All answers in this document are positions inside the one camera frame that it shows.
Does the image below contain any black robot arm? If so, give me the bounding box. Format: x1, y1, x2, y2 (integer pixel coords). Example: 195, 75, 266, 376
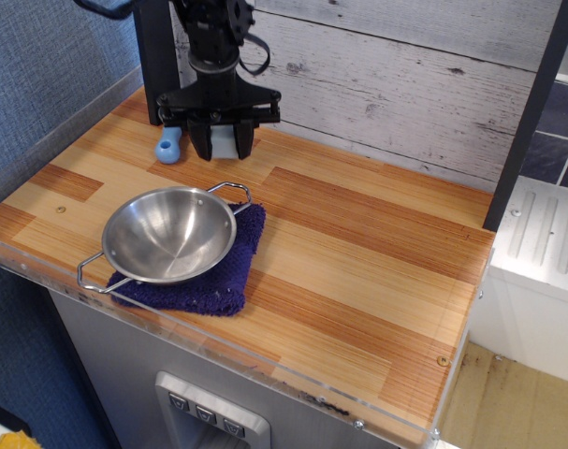
157, 1, 282, 161

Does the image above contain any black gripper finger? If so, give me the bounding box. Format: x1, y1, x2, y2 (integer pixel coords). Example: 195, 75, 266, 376
186, 119, 212, 161
233, 120, 255, 160

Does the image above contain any stainless steel two-handled pot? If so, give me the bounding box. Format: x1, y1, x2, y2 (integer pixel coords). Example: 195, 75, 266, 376
77, 181, 253, 294

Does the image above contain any clear acrylic table edge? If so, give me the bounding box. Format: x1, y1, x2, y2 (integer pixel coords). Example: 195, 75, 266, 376
0, 224, 493, 448

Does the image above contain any dark grey right post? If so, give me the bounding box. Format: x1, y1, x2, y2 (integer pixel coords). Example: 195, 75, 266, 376
483, 0, 568, 232

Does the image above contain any blue grey dish scrubber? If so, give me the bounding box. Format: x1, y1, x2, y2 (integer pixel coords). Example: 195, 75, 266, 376
154, 126, 182, 165

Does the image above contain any dark grey post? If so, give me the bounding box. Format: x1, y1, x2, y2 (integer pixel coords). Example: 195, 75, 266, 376
483, 0, 568, 232
134, 0, 180, 125

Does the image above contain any purple dish cloth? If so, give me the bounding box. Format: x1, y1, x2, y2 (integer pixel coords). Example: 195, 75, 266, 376
111, 204, 267, 316

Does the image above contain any white toy sink drainboard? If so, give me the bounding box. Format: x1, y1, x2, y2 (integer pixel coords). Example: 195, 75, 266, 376
469, 177, 568, 381

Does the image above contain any yellow object at corner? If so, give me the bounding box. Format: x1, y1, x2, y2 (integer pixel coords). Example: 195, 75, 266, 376
0, 431, 42, 449

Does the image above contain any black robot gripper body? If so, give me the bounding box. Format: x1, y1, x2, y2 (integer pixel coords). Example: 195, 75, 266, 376
157, 71, 281, 129

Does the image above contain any dark grey left post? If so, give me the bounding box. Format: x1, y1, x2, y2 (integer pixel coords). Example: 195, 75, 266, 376
134, 0, 180, 125

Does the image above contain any pale blue ice cube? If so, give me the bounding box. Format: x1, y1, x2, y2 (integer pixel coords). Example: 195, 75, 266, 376
211, 125, 239, 159

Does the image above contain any silver dispenser button panel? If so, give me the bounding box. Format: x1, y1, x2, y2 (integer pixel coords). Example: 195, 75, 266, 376
154, 371, 272, 448

